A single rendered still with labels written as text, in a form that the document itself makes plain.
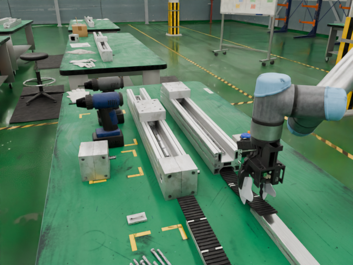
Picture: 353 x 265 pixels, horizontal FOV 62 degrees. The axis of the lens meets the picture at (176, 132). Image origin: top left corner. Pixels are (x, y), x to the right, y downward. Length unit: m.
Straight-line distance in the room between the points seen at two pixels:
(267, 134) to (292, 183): 0.35
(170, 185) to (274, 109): 0.37
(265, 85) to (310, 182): 0.48
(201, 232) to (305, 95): 0.40
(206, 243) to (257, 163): 0.23
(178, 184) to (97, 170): 0.28
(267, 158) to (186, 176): 0.25
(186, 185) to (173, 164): 0.07
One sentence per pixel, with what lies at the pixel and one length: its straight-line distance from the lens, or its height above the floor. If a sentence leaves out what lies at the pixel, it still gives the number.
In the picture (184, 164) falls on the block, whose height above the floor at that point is 0.87.
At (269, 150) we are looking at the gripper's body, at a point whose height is 1.00.
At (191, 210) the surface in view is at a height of 0.81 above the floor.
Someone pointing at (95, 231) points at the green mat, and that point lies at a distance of 0.83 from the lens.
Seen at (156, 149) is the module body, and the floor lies 0.86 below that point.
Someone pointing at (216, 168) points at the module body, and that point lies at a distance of 1.01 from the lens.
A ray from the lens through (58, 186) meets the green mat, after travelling 1.02.
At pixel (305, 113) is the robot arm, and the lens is 0.71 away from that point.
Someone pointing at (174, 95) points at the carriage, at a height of 0.88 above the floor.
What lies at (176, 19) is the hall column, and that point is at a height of 0.56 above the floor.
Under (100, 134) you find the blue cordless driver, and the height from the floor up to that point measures 0.84.
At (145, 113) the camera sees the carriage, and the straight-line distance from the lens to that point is 1.19.
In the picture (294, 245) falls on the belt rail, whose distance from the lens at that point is 0.78.
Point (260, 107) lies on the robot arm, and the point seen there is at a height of 1.10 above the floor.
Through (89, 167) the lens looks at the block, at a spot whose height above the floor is 0.83.
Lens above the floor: 1.33
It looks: 25 degrees down
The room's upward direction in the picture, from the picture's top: straight up
